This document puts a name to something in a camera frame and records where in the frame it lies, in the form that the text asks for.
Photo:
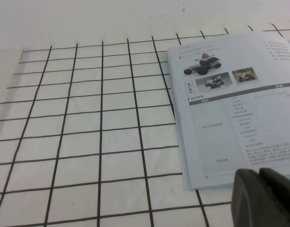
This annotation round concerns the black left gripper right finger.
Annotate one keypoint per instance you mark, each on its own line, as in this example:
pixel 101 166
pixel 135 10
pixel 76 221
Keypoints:
pixel 285 196

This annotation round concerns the white product manual book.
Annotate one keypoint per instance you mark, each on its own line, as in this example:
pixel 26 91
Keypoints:
pixel 218 132

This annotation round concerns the white black-grid tablecloth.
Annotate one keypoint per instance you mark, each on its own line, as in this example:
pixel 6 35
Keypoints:
pixel 88 123

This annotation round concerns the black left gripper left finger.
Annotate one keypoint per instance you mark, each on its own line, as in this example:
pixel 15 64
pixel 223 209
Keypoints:
pixel 248 203

